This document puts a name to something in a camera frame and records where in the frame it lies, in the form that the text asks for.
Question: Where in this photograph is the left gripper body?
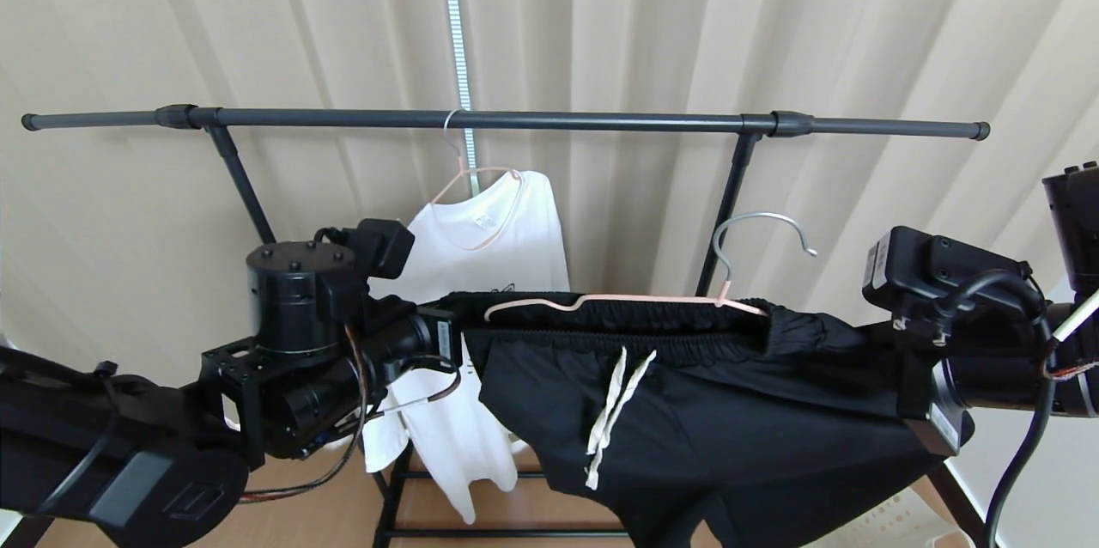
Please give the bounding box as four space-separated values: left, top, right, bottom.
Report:
378 307 464 381

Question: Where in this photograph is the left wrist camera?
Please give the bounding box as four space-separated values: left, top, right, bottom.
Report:
343 219 416 281

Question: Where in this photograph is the white laundry basket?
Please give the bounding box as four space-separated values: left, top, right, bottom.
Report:
803 488 975 548

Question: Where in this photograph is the pink clothes hanger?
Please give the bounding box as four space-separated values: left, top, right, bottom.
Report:
429 110 525 253
483 211 818 324

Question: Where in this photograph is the beige curtain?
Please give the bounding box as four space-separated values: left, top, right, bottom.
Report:
0 0 1099 446

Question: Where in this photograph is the black clothes rack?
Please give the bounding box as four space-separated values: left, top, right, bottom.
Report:
21 104 991 548

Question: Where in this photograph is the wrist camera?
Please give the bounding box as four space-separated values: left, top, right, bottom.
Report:
863 226 1053 343
343 219 416 281

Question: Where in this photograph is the white printed t-shirt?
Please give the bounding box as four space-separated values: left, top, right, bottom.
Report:
361 170 572 525

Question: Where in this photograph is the black garment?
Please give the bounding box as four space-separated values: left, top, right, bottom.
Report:
429 290 975 548

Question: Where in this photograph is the black cable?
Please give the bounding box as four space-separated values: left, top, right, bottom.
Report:
932 269 1059 548

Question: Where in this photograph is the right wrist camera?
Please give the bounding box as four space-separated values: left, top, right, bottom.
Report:
863 226 1053 343

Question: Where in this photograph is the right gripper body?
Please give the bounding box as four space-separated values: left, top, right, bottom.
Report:
897 333 1087 456

